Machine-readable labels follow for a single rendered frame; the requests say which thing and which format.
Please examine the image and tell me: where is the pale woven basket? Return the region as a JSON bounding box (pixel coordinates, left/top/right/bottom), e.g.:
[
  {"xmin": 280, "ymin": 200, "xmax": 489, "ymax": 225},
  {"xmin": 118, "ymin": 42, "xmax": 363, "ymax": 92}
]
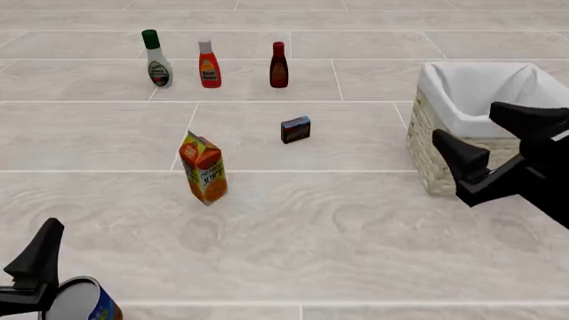
[{"xmin": 405, "ymin": 89, "xmax": 522, "ymax": 198}]

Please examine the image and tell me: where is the white cloth basket liner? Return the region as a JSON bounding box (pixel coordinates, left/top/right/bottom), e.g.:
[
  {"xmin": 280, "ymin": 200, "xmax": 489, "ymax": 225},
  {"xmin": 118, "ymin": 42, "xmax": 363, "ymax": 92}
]
[{"xmin": 418, "ymin": 60, "xmax": 569, "ymax": 139}]

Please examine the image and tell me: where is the dark chocolate pudding box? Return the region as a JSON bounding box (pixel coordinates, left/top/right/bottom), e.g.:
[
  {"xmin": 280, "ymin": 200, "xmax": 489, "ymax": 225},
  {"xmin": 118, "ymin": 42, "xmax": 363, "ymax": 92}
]
[{"xmin": 280, "ymin": 115, "xmax": 312, "ymax": 145}]

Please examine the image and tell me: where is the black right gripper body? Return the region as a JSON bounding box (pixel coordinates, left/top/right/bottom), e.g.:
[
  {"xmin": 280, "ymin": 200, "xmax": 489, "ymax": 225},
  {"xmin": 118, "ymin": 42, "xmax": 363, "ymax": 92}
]
[{"xmin": 454, "ymin": 129, "xmax": 569, "ymax": 208}]

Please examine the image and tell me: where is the dark red sauce bottle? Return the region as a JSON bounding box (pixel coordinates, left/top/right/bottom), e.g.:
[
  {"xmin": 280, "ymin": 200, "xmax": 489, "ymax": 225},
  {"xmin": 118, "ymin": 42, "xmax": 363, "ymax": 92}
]
[{"xmin": 268, "ymin": 41, "xmax": 288, "ymax": 90}]

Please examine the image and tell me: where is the tin can with blue label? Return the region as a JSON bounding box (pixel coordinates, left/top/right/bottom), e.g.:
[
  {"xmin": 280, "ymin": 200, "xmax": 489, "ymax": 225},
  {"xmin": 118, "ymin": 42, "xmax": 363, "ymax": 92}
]
[{"xmin": 41, "ymin": 275, "xmax": 124, "ymax": 320}]

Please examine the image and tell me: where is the red ketchup bottle white cap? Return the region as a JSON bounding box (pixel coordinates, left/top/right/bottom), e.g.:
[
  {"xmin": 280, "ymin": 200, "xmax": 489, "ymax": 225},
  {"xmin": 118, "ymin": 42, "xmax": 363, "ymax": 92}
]
[{"xmin": 197, "ymin": 38, "xmax": 222, "ymax": 90}]

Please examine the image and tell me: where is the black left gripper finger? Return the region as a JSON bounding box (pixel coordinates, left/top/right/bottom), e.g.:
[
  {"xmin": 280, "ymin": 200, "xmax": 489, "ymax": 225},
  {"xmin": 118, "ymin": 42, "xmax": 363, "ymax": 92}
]
[{"xmin": 3, "ymin": 217, "xmax": 66, "ymax": 292}]

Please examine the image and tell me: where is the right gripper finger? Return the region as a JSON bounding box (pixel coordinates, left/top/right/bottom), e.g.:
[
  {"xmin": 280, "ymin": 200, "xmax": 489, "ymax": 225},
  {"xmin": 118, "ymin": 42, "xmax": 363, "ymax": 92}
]
[
  {"xmin": 432, "ymin": 128, "xmax": 491, "ymax": 184},
  {"xmin": 488, "ymin": 100, "xmax": 569, "ymax": 144}
]

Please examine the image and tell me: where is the orange juice carton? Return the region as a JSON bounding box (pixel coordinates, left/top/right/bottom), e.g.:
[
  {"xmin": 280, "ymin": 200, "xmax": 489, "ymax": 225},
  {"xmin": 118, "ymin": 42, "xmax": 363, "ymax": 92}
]
[{"xmin": 178, "ymin": 130, "xmax": 229, "ymax": 207}]

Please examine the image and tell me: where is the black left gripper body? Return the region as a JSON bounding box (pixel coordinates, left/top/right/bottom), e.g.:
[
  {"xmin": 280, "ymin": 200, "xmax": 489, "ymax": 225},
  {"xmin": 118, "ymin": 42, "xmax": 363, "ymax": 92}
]
[{"xmin": 0, "ymin": 282, "xmax": 49, "ymax": 313}]

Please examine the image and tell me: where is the green-capped salad dressing bottle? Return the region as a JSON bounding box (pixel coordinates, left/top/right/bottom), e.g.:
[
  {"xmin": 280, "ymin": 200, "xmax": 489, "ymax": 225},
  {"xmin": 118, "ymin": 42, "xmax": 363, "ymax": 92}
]
[{"xmin": 140, "ymin": 28, "xmax": 174, "ymax": 89}]

